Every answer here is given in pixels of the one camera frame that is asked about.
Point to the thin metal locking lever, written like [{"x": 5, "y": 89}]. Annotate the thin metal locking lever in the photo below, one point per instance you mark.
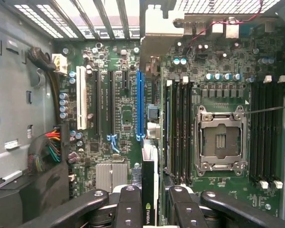
[{"x": 268, "y": 110}]

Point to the short black expansion slot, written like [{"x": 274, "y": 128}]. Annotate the short black expansion slot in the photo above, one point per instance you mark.
[{"x": 126, "y": 79}]

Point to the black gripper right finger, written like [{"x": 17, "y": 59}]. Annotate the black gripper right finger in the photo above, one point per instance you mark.
[{"x": 187, "y": 213}]

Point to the long black expansion slot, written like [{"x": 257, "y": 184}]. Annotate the long black expansion slot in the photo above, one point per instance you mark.
[
  {"x": 111, "y": 102},
  {"x": 97, "y": 102}
]

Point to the metal CPU socket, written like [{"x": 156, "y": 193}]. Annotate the metal CPU socket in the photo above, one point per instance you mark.
[{"x": 221, "y": 142}]

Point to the black RAM slot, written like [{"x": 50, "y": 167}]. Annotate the black RAM slot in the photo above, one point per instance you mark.
[
  {"x": 183, "y": 130},
  {"x": 254, "y": 130},
  {"x": 263, "y": 130},
  {"x": 280, "y": 130},
  {"x": 169, "y": 82},
  {"x": 190, "y": 130},
  {"x": 272, "y": 130},
  {"x": 176, "y": 130}
]

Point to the black plastic shroud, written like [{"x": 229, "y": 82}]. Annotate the black plastic shroud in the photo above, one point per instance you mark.
[{"x": 26, "y": 202}]

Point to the white expansion slot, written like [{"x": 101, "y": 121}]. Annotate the white expansion slot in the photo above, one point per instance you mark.
[{"x": 81, "y": 99}]

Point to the green motherboard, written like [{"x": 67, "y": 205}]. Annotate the green motherboard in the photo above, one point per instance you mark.
[{"x": 228, "y": 61}]

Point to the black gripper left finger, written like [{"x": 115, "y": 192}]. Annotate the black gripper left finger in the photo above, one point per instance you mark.
[{"x": 128, "y": 213}]

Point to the white power connector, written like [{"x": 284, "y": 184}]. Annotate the white power connector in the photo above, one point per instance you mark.
[{"x": 59, "y": 64}]

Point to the silver chipset heatsink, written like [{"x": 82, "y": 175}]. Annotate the silver chipset heatsink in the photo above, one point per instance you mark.
[{"x": 111, "y": 175}]

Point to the blue expansion slot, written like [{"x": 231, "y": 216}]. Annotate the blue expansion slot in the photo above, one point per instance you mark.
[{"x": 140, "y": 104}]

